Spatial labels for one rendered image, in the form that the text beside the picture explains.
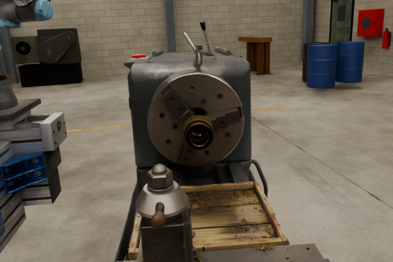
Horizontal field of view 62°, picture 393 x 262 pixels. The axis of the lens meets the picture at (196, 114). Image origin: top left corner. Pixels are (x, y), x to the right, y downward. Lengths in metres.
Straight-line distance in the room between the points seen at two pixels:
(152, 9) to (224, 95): 10.01
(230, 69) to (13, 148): 0.75
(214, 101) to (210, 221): 0.37
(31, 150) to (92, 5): 9.96
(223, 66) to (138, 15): 9.81
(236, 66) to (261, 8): 10.75
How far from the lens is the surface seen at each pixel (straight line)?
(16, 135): 1.14
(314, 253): 0.68
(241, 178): 1.17
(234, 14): 11.58
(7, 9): 1.43
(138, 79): 1.20
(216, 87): 1.04
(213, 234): 0.86
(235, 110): 1.03
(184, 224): 0.50
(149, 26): 10.97
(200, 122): 0.92
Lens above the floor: 1.38
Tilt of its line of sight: 15 degrees down
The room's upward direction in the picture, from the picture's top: 3 degrees counter-clockwise
